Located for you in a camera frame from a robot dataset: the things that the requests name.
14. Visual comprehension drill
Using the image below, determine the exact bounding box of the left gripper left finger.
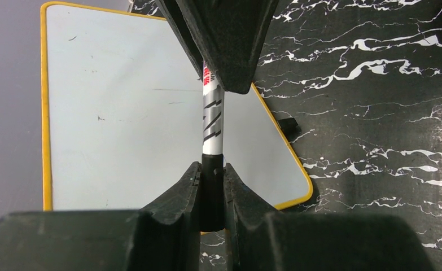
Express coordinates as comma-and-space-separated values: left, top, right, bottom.
0, 162, 201, 270

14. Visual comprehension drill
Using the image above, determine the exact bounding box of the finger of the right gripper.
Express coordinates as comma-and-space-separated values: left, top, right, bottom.
156, 0, 278, 95

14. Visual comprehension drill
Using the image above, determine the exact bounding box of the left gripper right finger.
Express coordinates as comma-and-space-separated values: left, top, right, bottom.
224, 164, 434, 270

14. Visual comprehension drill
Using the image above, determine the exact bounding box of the metal whiteboard stand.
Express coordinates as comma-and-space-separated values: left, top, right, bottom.
277, 117, 301, 137

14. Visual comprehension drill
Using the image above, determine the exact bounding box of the yellow framed whiteboard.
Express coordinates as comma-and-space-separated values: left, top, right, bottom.
40, 2, 313, 211

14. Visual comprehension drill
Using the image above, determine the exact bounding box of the white black whiteboard marker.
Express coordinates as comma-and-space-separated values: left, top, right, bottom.
200, 63, 225, 232

